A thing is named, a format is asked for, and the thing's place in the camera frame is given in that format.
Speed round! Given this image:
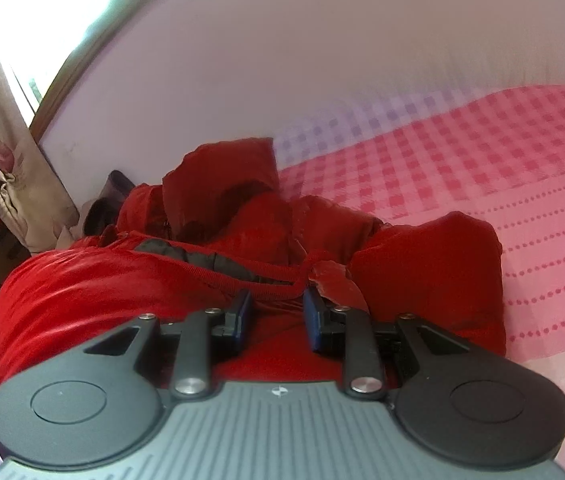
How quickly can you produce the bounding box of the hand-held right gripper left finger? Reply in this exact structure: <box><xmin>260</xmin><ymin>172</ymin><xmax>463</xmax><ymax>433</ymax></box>
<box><xmin>84</xmin><ymin>288</ymin><xmax>254</xmax><ymax>401</ymax></box>

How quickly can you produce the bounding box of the window with brown frame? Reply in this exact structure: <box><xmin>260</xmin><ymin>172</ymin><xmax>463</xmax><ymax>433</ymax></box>
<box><xmin>0</xmin><ymin>0</ymin><xmax>153</xmax><ymax>133</ymax></box>

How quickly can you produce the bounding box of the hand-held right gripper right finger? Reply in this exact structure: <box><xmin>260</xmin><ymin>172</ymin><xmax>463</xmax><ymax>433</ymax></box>
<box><xmin>303</xmin><ymin>286</ymin><xmax>469</xmax><ymax>401</ymax></box>

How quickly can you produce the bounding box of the beige patterned curtain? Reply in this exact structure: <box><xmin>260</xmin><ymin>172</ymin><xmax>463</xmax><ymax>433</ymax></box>
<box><xmin>0</xmin><ymin>0</ymin><xmax>82</xmax><ymax>257</ymax></box>

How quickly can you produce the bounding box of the pink checked bed sheet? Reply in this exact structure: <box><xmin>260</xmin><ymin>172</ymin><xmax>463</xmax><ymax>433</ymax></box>
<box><xmin>271</xmin><ymin>84</ymin><xmax>565</xmax><ymax>480</ymax></box>

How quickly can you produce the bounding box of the red velvet jacket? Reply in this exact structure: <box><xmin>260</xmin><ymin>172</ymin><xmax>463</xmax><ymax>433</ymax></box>
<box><xmin>0</xmin><ymin>137</ymin><xmax>508</xmax><ymax>402</ymax></box>

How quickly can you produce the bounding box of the brown folded garment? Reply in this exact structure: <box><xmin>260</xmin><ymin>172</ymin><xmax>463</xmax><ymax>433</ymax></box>
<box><xmin>78</xmin><ymin>169</ymin><xmax>137</xmax><ymax>242</ymax></box>

